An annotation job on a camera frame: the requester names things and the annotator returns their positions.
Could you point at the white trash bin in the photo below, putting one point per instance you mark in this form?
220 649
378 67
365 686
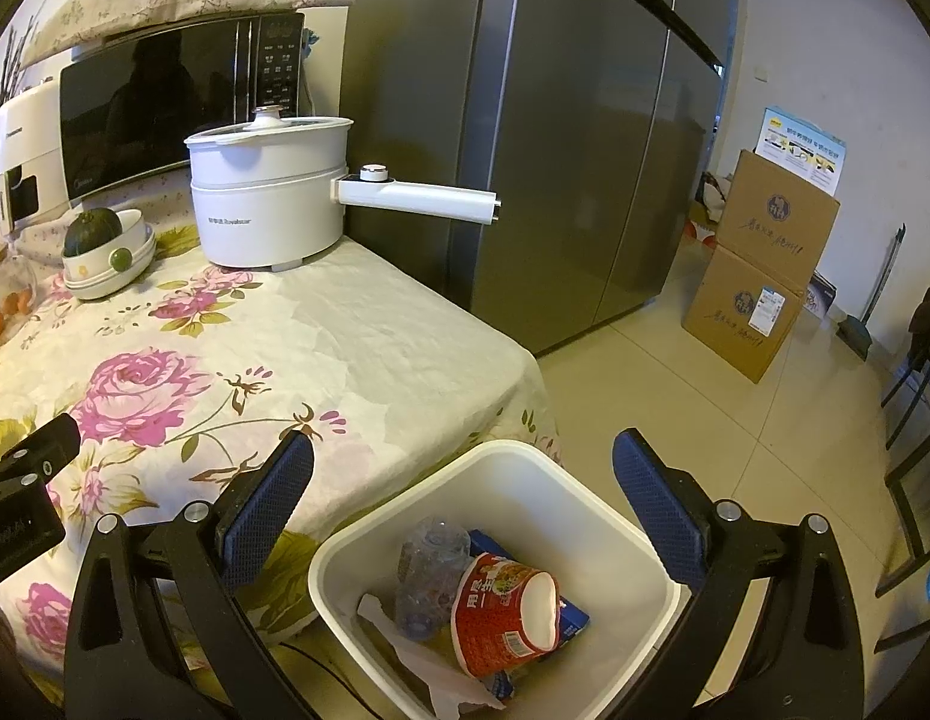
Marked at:
562 606

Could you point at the broom with dustpan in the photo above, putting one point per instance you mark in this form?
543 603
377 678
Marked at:
854 330

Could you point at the stacked white bowls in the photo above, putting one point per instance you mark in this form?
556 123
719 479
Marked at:
90 276

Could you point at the white appliance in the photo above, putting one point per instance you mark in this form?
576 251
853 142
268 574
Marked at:
32 180

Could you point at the clear bag of oranges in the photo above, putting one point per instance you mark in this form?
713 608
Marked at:
18 292

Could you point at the lower cardboard box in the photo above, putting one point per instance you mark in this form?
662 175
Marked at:
742 313

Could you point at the small green fruit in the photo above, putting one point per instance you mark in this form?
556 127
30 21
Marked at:
121 259

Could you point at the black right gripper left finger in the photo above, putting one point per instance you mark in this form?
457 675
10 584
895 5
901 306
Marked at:
122 659

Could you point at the upper cardboard box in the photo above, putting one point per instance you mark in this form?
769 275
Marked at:
776 221

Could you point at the black microwave oven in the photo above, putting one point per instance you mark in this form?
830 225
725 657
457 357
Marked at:
127 108

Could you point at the blue white poster box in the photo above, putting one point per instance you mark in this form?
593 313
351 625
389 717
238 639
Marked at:
801 148

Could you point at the floral tablecloth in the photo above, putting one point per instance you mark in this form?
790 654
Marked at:
193 374

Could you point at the red instant noodle cup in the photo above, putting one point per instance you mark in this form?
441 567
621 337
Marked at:
506 610

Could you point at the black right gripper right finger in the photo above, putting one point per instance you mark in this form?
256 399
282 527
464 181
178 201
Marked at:
770 629

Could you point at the clear crushed plastic bottle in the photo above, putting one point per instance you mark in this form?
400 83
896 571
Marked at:
432 560

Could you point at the white electric cooking pot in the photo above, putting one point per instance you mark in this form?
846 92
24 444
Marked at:
271 193

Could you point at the dark green squash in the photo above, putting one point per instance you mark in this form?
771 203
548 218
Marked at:
91 229

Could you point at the black chair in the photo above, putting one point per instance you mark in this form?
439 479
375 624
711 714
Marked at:
919 554

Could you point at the grey refrigerator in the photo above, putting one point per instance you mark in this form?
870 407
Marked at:
591 120

